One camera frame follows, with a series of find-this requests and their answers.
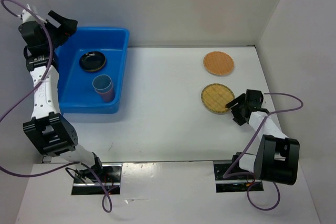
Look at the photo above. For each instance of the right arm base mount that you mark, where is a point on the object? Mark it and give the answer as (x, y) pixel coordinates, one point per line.
(236, 183)

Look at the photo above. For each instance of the black plastic plate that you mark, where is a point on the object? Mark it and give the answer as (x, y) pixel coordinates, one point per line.
(91, 54)

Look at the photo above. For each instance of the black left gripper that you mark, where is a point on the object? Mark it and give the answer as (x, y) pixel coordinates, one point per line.
(68, 28)

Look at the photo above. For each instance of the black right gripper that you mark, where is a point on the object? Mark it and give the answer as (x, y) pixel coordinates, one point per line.
(241, 99)

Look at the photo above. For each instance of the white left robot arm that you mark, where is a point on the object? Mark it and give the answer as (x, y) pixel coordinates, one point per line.
(48, 130)

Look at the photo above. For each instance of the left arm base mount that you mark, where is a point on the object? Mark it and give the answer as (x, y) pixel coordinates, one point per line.
(84, 182)

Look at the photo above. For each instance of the blue plastic bin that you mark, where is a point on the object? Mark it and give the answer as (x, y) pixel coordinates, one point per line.
(75, 91)

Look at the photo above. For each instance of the blue plastic cup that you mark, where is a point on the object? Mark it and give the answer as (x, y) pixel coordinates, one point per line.
(102, 83)

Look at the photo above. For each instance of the brown woven bamboo tray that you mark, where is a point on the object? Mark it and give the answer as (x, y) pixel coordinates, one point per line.
(218, 63)

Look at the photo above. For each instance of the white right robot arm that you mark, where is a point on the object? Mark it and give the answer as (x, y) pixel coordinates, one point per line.
(277, 157)

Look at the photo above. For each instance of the green-rimmed bamboo tray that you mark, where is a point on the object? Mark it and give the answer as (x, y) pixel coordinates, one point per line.
(215, 96)

